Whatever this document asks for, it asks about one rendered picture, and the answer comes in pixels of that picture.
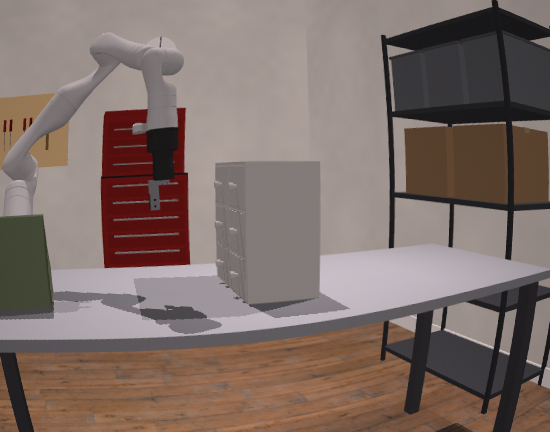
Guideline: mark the white chest of drawers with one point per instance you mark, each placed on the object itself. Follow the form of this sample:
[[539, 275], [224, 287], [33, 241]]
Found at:
[[282, 230]]

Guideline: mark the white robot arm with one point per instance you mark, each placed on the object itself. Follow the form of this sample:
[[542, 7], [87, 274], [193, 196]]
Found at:
[[20, 165]]

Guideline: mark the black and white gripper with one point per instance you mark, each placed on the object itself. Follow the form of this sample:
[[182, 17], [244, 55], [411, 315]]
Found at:
[[162, 140]]

